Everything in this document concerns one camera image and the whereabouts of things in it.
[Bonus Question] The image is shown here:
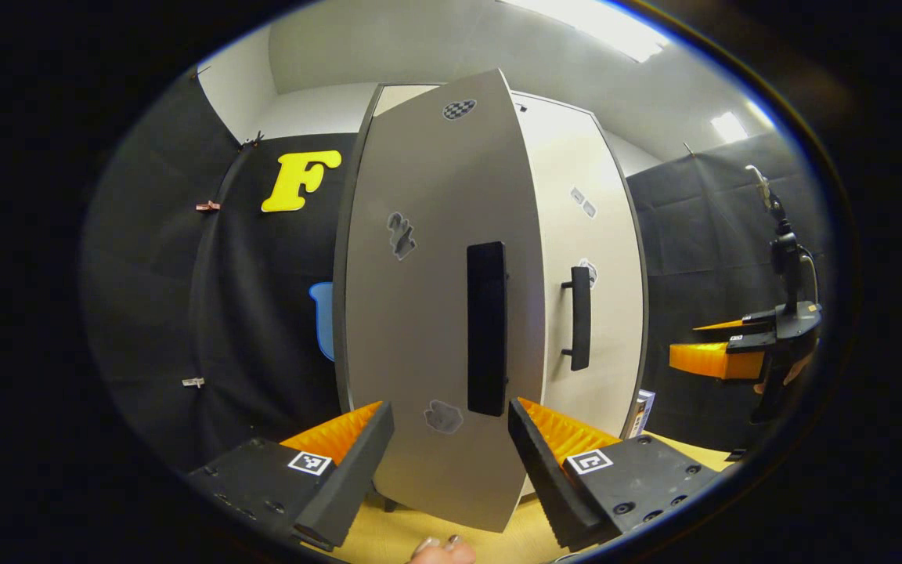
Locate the white printed box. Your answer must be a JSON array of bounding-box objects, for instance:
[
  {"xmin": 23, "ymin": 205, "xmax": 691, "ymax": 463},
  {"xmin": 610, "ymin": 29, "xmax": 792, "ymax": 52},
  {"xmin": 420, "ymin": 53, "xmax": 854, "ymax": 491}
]
[{"xmin": 630, "ymin": 389, "xmax": 657, "ymax": 438}]

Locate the large ceiling light panel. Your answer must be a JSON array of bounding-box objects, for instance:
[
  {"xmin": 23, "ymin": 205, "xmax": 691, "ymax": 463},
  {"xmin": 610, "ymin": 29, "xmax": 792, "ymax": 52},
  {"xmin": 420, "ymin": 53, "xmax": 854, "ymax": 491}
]
[{"xmin": 498, "ymin": 0, "xmax": 671, "ymax": 63}]

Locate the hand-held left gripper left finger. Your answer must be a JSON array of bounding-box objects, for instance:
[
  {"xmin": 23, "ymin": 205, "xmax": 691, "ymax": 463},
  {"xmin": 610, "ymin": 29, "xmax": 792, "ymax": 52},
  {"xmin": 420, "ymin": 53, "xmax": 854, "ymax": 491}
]
[{"xmin": 187, "ymin": 401, "xmax": 395, "ymax": 549}]

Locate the black backdrop cloth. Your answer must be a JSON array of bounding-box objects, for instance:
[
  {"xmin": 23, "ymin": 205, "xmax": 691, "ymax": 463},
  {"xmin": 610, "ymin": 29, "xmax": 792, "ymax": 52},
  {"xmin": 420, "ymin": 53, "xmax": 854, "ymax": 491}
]
[
  {"xmin": 625, "ymin": 132, "xmax": 835, "ymax": 455},
  {"xmin": 79, "ymin": 70, "xmax": 358, "ymax": 471}
]

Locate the small ceiling light panel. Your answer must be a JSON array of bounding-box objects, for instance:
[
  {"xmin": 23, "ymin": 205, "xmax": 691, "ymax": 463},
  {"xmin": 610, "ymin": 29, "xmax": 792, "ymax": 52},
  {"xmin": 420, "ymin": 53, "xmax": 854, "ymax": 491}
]
[{"xmin": 711, "ymin": 111, "xmax": 749, "ymax": 143}]

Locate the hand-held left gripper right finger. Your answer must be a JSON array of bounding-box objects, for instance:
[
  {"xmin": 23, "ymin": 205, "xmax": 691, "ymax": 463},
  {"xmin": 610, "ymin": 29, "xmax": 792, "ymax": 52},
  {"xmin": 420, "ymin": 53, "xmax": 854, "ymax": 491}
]
[{"xmin": 507, "ymin": 397, "xmax": 726, "ymax": 551}]

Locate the black door handle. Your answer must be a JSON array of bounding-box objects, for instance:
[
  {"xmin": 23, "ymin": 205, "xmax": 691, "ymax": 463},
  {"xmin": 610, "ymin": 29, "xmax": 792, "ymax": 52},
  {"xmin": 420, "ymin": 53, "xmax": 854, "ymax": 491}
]
[
  {"xmin": 561, "ymin": 266, "xmax": 593, "ymax": 372},
  {"xmin": 466, "ymin": 241, "xmax": 509, "ymax": 418}
]

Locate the white cabinet door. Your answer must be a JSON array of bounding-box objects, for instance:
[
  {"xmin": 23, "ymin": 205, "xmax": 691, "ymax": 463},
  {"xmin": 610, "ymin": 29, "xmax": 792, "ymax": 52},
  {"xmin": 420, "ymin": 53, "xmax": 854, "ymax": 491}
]
[
  {"xmin": 510, "ymin": 92, "xmax": 648, "ymax": 439},
  {"xmin": 341, "ymin": 68, "xmax": 547, "ymax": 533}
]

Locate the white grey cabinet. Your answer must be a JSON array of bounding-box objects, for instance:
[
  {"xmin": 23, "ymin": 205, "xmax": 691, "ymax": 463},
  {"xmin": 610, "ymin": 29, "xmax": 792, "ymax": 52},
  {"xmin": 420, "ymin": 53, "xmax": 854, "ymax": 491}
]
[{"xmin": 332, "ymin": 82, "xmax": 651, "ymax": 514}]

